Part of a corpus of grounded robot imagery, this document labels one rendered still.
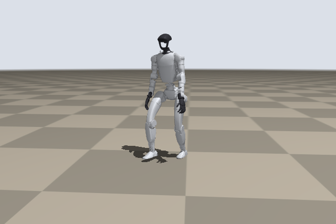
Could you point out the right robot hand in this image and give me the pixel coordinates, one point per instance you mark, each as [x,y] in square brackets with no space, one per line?
[147,100]

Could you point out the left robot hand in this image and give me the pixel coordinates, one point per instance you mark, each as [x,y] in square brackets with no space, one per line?
[181,103]

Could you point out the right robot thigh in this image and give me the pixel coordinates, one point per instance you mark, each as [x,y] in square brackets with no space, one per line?
[154,107]

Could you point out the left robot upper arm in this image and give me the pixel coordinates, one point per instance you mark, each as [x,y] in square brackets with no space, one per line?
[180,65]

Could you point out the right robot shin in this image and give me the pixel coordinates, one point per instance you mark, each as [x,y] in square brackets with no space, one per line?
[150,135]

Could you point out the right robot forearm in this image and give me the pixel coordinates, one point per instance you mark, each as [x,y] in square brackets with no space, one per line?
[152,86]

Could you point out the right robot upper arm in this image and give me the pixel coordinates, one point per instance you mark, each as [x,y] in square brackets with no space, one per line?
[154,74]

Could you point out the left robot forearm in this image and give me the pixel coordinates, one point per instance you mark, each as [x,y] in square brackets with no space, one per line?
[181,85]

